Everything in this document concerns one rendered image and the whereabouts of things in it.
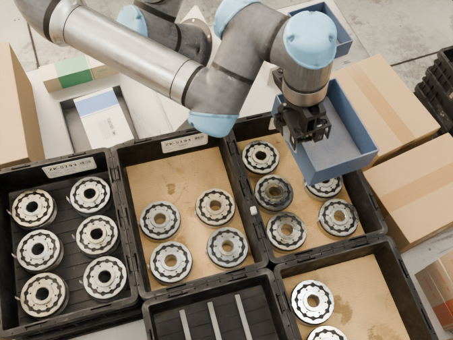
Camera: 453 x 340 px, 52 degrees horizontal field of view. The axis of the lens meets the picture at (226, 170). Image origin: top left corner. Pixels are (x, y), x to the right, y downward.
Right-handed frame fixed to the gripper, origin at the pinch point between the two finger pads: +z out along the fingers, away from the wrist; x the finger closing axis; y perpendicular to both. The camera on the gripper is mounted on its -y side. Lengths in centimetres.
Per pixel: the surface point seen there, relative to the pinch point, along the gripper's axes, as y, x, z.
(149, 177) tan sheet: -14.4, -34.3, 25.0
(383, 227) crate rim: 20.5, 15.4, 21.8
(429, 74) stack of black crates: -42, 81, 77
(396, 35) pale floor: -99, 111, 129
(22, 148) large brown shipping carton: -29, -62, 14
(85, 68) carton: -62, -44, 31
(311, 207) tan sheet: 7.3, 3.5, 30.3
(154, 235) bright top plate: 2.6, -37.0, 21.4
